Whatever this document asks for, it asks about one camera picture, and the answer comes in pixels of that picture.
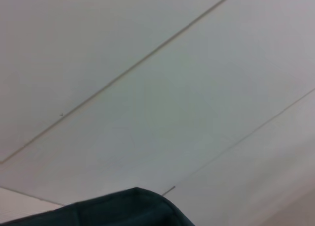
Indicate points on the dark teal insulated lunch bag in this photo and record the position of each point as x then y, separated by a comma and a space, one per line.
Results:
110, 211

